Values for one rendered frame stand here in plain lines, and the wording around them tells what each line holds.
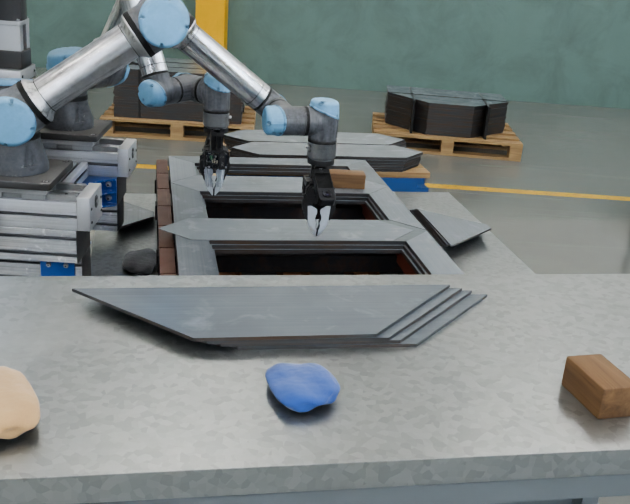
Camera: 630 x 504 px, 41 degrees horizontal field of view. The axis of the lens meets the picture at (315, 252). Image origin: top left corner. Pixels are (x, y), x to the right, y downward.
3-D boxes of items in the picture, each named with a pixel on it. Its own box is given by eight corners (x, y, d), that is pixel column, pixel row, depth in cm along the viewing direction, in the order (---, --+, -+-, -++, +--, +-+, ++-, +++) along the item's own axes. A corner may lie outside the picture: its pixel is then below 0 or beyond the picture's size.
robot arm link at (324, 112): (304, 95, 219) (336, 96, 222) (301, 137, 223) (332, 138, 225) (311, 102, 212) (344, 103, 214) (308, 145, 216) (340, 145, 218)
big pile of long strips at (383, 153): (402, 147, 372) (403, 134, 370) (429, 173, 336) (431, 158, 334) (219, 142, 357) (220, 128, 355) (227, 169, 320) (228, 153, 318)
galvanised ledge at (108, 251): (155, 201, 323) (155, 193, 322) (160, 370, 204) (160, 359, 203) (101, 200, 319) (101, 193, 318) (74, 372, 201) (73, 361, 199)
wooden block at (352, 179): (362, 184, 294) (363, 170, 292) (364, 189, 288) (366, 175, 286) (327, 182, 293) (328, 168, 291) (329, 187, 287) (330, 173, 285)
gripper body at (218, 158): (202, 171, 246) (203, 130, 241) (201, 163, 254) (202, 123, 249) (229, 171, 247) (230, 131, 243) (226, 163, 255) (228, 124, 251)
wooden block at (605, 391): (560, 384, 129) (566, 355, 127) (594, 381, 131) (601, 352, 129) (597, 420, 120) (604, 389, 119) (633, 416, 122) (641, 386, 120)
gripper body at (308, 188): (327, 196, 232) (331, 153, 228) (334, 206, 224) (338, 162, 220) (300, 195, 231) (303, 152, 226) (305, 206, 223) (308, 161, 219)
